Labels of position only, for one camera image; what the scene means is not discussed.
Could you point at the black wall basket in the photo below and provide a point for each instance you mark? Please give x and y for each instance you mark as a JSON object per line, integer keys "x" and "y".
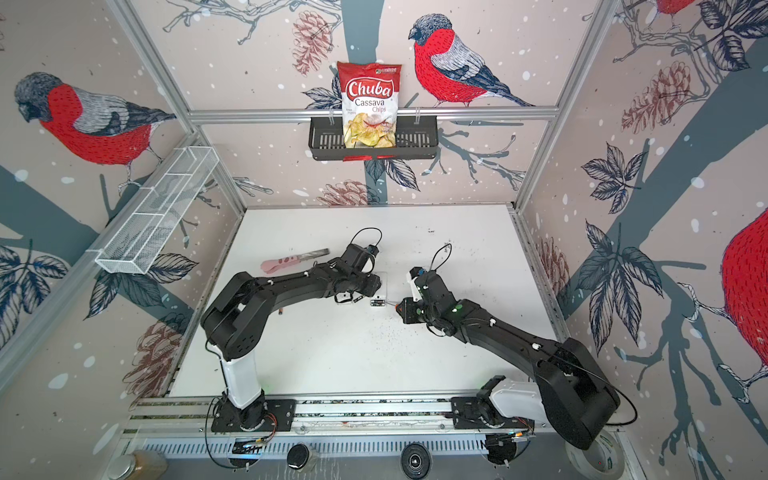
{"x": 416, "y": 138}

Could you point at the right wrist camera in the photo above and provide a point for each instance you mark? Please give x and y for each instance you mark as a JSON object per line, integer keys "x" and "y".
{"x": 413, "y": 275}

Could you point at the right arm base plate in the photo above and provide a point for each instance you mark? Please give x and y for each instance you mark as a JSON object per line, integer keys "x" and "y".
{"x": 477, "y": 413}

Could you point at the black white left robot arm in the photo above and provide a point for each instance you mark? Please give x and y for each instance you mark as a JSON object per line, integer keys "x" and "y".
{"x": 236, "y": 319}

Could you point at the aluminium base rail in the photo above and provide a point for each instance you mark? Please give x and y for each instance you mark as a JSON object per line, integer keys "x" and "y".
{"x": 315, "y": 415}

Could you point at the metal lidded jar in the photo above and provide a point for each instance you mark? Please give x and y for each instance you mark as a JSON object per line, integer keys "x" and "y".
{"x": 138, "y": 465}

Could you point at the pink handled knife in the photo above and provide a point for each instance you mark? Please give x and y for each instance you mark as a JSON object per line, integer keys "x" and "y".
{"x": 272, "y": 266}

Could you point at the Chuba cassava chips bag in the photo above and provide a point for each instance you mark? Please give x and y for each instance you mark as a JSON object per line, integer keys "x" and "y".
{"x": 369, "y": 104}

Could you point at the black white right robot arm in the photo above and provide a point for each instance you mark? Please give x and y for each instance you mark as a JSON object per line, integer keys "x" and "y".
{"x": 569, "y": 392}

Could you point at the clear tape roll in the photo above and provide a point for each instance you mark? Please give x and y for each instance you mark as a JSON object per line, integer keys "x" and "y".
{"x": 604, "y": 459}

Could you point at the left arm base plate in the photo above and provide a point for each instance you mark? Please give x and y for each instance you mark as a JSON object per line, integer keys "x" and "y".
{"x": 276, "y": 414}

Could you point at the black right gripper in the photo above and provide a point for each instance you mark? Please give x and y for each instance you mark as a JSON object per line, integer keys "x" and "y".
{"x": 406, "y": 305}

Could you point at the white wire mesh basket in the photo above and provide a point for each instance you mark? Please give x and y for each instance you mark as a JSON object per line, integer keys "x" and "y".
{"x": 140, "y": 239}

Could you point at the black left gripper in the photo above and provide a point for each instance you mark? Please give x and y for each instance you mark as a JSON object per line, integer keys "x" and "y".
{"x": 374, "y": 286}

